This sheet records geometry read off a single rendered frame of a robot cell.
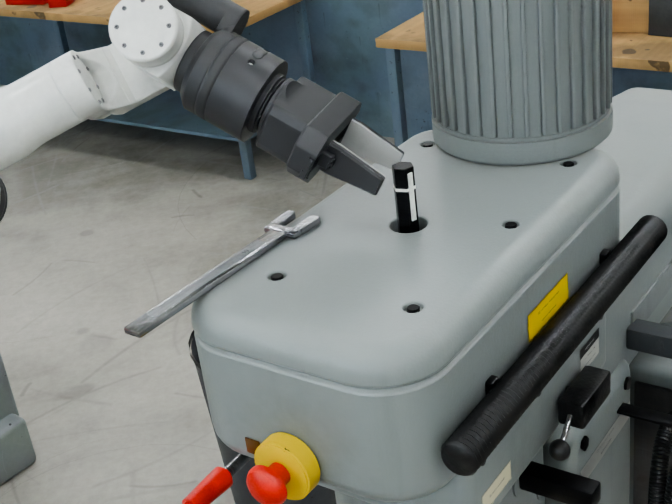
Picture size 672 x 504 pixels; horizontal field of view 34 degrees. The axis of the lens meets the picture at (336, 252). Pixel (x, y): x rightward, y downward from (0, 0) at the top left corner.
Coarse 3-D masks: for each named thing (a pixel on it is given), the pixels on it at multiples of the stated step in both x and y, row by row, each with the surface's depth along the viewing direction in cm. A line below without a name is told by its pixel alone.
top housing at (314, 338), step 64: (384, 192) 114; (448, 192) 112; (512, 192) 110; (576, 192) 109; (320, 256) 103; (384, 256) 101; (448, 256) 100; (512, 256) 99; (576, 256) 109; (192, 320) 99; (256, 320) 94; (320, 320) 92; (384, 320) 91; (448, 320) 91; (512, 320) 99; (256, 384) 95; (320, 384) 90; (384, 384) 87; (448, 384) 90; (320, 448) 94; (384, 448) 90
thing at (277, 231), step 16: (272, 224) 108; (304, 224) 108; (256, 240) 106; (272, 240) 105; (240, 256) 103; (256, 256) 103; (208, 272) 101; (224, 272) 100; (192, 288) 98; (208, 288) 99; (160, 304) 96; (176, 304) 96; (144, 320) 94; (160, 320) 94
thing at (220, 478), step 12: (240, 456) 107; (216, 468) 105; (228, 468) 106; (240, 468) 107; (204, 480) 104; (216, 480) 104; (228, 480) 104; (192, 492) 102; (204, 492) 102; (216, 492) 103
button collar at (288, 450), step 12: (264, 444) 95; (276, 444) 94; (288, 444) 94; (300, 444) 95; (264, 456) 96; (276, 456) 95; (288, 456) 94; (300, 456) 94; (312, 456) 95; (288, 468) 95; (300, 468) 94; (312, 468) 94; (300, 480) 94; (312, 480) 94; (288, 492) 96; (300, 492) 95
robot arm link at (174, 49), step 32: (128, 0) 101; (160, 0) 101; (192, 0) 105; (224, 0) 105; (128, 32) 101; (160, 32) 101; (192, 32) 104; (224, 32) 104; (160, 64) 103; (192, 64) 102; (224, 64) 102; (192, 96) 103
